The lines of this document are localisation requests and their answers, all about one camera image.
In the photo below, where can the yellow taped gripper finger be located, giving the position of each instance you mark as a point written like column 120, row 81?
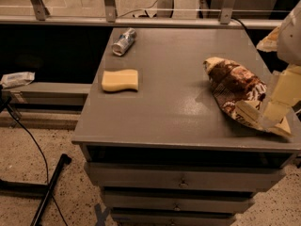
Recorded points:
column 283, row 92

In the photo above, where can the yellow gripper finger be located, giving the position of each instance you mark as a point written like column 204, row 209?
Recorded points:
column 269, row 43

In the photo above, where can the brown chip bag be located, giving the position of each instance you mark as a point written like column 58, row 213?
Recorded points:
column 239, row 93

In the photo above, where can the yellow sponge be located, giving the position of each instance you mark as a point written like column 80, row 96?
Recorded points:
column 120, row 80

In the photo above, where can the metal window railing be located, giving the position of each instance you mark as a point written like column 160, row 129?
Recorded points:
column 254, row 14

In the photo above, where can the grey drawer cabinet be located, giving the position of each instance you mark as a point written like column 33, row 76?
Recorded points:
column 165, row 154

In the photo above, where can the silver drink can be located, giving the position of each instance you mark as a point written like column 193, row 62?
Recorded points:
column 124, row 42

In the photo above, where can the white wipes packet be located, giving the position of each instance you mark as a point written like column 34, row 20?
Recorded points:
column 13, row 80

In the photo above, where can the black tripod stand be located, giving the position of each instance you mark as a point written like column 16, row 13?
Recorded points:
column 36, row 191

